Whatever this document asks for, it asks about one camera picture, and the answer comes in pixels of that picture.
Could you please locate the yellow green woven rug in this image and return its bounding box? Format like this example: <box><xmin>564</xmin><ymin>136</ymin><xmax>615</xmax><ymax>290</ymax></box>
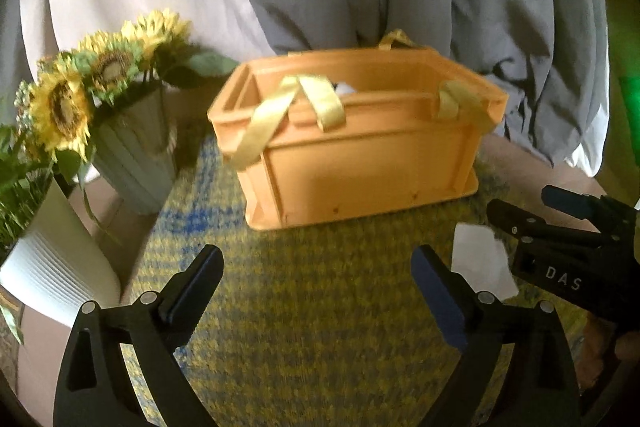
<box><xmin>119</xmin><ymin>120</ymin><xmax>591</xmax><ymax>427</ymax></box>

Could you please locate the white cloth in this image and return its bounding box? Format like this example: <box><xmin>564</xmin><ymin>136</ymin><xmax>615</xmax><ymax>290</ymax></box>
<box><xmin>451</xmin><ymin>223</ymin><xmax>518</xmax><ymax>301</ymax></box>

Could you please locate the orange plastic crate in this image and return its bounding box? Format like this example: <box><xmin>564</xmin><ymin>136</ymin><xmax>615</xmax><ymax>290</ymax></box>
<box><xmin>207</xmin><ymin>30</ymin><xmax>508</xmax><ymax>230</ymax></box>

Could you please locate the panda plush toy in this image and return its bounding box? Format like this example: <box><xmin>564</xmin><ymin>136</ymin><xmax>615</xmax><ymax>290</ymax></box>
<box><xmin>333</xmin><ymin>82</ymin><xmax>357</xmax><ymax>96</ymax></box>

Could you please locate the white ribbed vase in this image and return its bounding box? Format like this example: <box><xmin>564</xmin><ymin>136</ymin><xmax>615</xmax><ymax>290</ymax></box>
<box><xmin>1</xmin><ymin>182</ymin><xmax>122</xmax><ymax>327</ymax></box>

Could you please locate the green leafy plant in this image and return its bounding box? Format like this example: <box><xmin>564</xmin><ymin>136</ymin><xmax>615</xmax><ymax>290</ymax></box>
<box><xmin>1</xmin><ymin>124</ymin><xmax>53</xmax><ymax>262</ymax></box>

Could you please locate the person's right hand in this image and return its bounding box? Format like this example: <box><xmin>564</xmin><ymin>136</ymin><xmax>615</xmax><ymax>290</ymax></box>
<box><xmin>576</xmin><ymin>313</ymin><xmax>640</xmax><ymax>391</ymax></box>

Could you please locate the sunflower bouquet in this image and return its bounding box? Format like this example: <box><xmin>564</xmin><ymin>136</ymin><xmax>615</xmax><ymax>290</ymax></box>
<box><xmin>14</xmin><ymin>9</ymin><xmax>238</xmax><ymax>186</ymax></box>

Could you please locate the pale green ribbed vase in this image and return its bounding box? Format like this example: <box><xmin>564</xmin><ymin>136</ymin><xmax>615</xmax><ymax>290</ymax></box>
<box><xmin>92</xmin><ymin>87</ymin><xmax>176</xmax><ymax>216</ymax></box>

